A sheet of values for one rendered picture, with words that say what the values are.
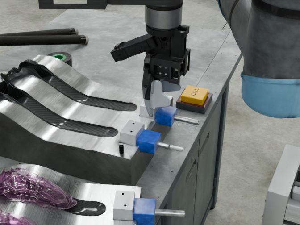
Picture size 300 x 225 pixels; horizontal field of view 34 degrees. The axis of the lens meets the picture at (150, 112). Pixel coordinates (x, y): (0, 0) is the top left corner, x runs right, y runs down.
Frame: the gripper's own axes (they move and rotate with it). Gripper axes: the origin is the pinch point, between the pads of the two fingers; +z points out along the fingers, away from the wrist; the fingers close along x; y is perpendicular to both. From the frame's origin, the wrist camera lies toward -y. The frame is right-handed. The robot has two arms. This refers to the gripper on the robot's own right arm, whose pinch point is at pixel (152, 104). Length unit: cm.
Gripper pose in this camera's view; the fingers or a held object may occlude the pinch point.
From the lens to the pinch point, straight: 112.9
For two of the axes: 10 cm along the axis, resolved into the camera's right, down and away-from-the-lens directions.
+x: 3.7, -5.1, 7.8
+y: 9.3, 2.1, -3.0
